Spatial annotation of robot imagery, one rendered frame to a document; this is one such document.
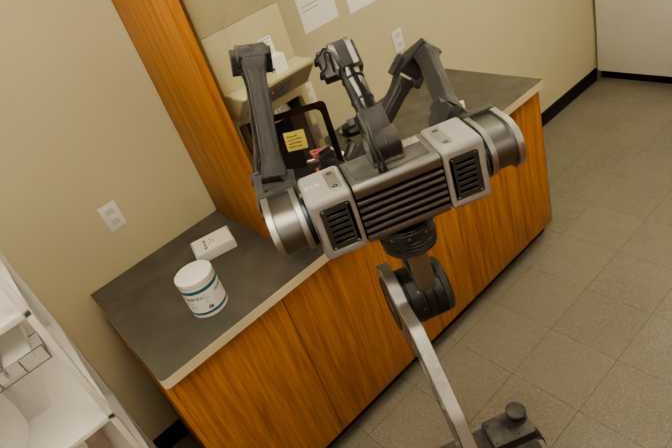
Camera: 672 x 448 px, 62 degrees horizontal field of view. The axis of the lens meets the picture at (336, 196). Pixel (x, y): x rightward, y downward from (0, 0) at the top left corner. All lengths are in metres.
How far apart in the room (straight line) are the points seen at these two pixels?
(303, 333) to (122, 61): 1.21
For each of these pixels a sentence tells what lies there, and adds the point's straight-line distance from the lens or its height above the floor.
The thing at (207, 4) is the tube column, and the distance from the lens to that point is 1.93.
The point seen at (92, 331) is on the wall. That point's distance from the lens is 2.54.
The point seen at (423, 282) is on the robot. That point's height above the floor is 1.21.
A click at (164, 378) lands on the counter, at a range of 1.86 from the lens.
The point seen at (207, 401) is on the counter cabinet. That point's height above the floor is 0.73.
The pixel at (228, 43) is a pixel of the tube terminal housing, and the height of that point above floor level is 1.66.
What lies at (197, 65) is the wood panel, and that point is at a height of 1.67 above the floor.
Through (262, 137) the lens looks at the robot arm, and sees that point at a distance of 1.40.
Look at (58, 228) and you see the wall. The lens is 2.33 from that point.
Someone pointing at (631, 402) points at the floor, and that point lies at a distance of 2.60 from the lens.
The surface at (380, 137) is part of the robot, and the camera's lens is 1.16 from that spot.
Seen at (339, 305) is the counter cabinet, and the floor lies 0.67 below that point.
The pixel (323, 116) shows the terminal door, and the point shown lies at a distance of 1.99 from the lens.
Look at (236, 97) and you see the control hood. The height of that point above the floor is 1.51.
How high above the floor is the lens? 2.12
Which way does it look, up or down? 31 degrees down
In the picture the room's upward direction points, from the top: 20 degrees counter-clockwise
